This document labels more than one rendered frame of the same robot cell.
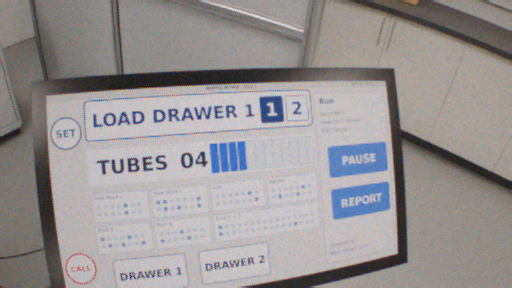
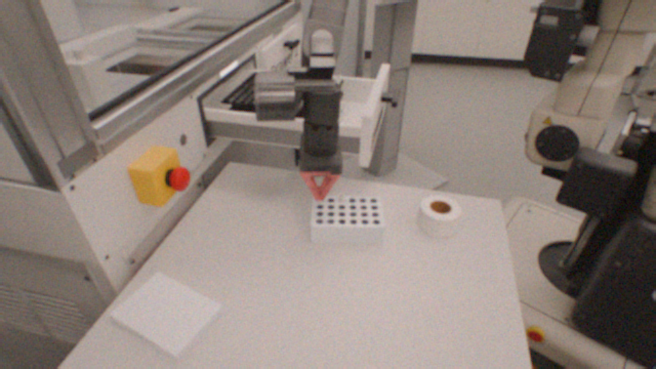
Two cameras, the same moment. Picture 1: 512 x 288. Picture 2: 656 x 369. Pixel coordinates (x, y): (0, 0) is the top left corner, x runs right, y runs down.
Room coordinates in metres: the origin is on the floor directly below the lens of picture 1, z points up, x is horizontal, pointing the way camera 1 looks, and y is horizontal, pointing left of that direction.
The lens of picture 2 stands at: (-1.20, 0.90, 1.22)
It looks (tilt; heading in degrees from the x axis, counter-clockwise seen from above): 37 degrees down; 342
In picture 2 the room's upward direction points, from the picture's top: straight up
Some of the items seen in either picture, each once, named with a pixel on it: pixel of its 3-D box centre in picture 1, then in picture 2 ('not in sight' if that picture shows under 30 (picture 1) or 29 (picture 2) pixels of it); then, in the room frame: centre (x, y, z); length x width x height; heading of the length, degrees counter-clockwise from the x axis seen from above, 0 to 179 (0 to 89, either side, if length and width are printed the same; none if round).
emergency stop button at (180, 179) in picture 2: not in sight; (178, 179); (-0.65, 0.97, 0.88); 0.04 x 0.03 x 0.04; 148
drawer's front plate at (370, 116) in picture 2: not in sight; (376, 110); (-0.52, 0.56, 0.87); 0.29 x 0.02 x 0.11; 148
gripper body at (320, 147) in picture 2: not in sight; (320, 138); (-0.68, 0.74, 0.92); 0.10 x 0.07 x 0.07; 165
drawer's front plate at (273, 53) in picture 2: not in sight; (282, 55); (-0.08, 0.67, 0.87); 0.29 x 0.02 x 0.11; 148
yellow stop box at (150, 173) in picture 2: not in sight; (159, 176); (-0.64, 1.00, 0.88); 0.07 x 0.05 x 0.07; 148
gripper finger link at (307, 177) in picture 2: not in sight; (319, 174); (-0.68, 0.74, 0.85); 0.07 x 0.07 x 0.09; 75
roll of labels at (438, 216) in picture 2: not in sight; (438, 216); (-0.77, 0.55, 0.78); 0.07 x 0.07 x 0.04
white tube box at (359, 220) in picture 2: not in sight; (347, 219); (-0.73, 0.70, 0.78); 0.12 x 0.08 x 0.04; 71
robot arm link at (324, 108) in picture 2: not in sight; (317, 102); (-0.68, 0.74, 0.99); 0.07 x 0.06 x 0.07; 77
